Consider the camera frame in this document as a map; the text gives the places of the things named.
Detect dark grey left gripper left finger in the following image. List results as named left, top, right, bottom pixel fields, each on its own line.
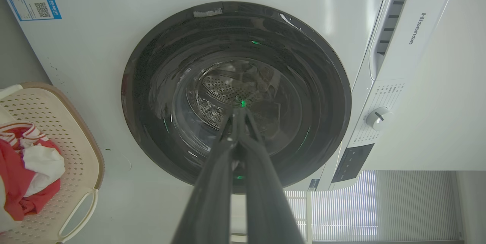
left=171, top=108, right=241, bottom=244

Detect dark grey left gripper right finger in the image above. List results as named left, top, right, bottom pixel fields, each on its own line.
left=239, top=108, right=305, bottom=244

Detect beige perforated laundry basket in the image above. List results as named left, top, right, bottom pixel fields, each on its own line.
left=0, top=82, right=105, bottom=244

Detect black washing machine display panel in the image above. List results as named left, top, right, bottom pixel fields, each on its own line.
left=331, top=143, right=375, bottom=183

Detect white vertical window blinds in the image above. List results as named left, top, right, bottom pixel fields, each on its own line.
left=285, top=170, right=462, bottom=242

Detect round dark washing machine door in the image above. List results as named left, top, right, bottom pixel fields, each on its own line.
left=121, top=2, right=352, bottom=194

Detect white washing machine dial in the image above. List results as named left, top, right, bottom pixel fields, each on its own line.
left=366, top=107, right=393, bottom=131

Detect white Hisense washing machine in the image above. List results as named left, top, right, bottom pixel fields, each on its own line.
left=1, top=0, right=486, bottom=244

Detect red and white garment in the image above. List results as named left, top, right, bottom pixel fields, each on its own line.
left=0, top=122, right=66, bottom=222

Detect blue energy label sticker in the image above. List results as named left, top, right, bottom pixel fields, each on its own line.
left=2, top=0, right=62, bottom=22

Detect white detergent drawer handle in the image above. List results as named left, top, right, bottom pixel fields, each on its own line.
left=369, top=0, right=417, bottom=81

